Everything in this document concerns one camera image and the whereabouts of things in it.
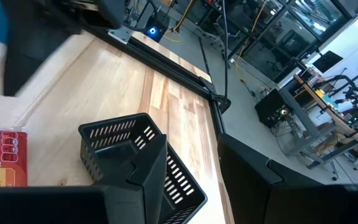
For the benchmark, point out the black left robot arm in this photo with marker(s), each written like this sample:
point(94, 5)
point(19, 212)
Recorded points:
point(104, 12)

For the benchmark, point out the black wall monitor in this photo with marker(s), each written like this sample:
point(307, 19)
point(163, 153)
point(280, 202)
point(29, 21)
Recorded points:
point(326, 61)

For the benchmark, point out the wooden workbench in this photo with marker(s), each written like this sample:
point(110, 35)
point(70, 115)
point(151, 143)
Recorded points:
point(315, 93)

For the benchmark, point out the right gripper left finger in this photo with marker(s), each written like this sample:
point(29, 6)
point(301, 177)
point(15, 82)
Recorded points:
point(148, 168)

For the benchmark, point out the black slotted plastic basket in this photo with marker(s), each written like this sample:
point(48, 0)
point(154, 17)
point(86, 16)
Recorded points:
point(110, 133)

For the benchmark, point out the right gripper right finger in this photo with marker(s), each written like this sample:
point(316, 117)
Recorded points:
point(244, 186)

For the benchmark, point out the grey metal mounting plate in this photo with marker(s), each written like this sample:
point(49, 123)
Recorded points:
point(120, 35)

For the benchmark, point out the black box with blue light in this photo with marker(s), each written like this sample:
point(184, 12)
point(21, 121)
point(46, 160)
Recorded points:
point(160, 22)

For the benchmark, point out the black computer case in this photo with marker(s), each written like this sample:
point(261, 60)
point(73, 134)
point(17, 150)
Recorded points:
point(270, 107)

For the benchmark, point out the red snack packet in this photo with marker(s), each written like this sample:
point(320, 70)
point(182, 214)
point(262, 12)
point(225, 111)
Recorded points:
point(5, 155)

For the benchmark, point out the black aluminium table frame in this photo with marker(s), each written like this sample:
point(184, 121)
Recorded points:
point(166, 67)

